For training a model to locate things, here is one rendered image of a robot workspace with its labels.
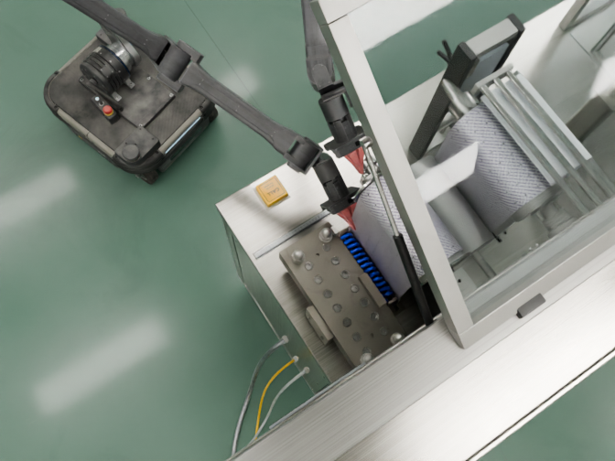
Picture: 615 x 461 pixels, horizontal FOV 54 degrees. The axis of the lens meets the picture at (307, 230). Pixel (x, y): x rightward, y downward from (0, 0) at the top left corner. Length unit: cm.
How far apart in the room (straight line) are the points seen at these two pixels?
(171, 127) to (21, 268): 88
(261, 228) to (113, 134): 111
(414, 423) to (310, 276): 57
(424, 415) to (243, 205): 89
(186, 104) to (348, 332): 146
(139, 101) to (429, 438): 198
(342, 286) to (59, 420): 150
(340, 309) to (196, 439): 119
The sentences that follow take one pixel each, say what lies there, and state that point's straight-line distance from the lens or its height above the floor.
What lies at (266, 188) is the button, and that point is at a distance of 179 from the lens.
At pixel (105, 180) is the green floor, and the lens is 290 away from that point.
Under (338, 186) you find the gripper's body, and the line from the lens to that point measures 155.
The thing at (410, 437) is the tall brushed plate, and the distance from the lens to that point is 117.
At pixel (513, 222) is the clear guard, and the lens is 97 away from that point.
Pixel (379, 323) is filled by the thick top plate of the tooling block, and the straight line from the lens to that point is 160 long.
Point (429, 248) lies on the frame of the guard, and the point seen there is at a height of 177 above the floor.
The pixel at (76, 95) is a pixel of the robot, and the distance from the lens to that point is 284.
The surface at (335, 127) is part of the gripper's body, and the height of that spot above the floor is 134.
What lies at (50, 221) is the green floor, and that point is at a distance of 290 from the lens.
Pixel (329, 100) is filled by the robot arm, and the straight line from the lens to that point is 139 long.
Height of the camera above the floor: 259
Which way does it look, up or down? 72 degrees down
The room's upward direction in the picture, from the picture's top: 9 degrees clockwise
